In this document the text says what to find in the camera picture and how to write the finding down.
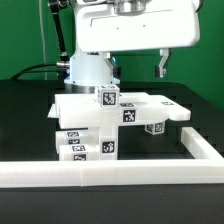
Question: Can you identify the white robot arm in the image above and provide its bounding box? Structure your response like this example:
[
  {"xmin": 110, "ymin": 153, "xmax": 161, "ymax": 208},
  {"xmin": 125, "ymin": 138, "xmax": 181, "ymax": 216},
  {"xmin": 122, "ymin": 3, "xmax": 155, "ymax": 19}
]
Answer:
[{"xmin": 65, "ymin": 0, "xmax": 203, "ymax": 93}]

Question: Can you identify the black cable with connector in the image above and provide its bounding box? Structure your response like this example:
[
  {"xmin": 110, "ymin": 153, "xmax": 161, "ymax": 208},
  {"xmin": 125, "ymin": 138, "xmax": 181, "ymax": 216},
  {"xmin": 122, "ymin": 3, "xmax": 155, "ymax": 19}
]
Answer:
[{"xmin": 9, "ymin": 0, "xmax": 72, "ymax": 81}]

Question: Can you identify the white chair back part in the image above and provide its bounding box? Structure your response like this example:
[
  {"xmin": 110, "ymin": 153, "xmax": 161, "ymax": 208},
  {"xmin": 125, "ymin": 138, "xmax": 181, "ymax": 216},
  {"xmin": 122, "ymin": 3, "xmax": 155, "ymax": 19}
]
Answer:
[{"xmin": 48, "ymin": 92, "xmax": 191, "ymax": 129}]

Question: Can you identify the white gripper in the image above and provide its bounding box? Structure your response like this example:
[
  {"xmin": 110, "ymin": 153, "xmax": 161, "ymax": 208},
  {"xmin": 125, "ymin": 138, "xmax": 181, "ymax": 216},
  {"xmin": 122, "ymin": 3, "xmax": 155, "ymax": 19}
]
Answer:
[{"xmin": 76, "ymin": 0, "xmax": 201, "ymax": 79}]

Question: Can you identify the white U-shaped obstacle frame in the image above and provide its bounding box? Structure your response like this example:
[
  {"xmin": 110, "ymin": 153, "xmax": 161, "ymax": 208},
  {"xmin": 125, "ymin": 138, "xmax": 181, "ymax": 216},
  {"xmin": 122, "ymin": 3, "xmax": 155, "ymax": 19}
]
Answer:
[{"xmin": 0, "ymin": 127, "xmax": 224, "ymax": 188}]

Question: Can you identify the white chair seat part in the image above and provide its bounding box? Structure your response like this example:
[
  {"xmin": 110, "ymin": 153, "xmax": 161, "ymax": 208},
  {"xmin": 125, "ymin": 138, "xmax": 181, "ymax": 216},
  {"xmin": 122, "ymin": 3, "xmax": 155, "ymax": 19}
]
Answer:
[{"xmin": 87, "ymin": 127, "xmax": 118, "ymax": 161}]

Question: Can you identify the white tagged cube nut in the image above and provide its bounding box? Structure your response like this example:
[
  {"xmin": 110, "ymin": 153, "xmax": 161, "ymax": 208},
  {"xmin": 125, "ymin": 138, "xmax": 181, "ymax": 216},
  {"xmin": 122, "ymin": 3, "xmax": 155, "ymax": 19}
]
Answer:
[
  {"xmin": 95, "ymin": 84, "xmax": 120, "ymax": 108},
  {"xmin": 145, "ymin": 122, "xmax": 165, "ymax": 135}
]

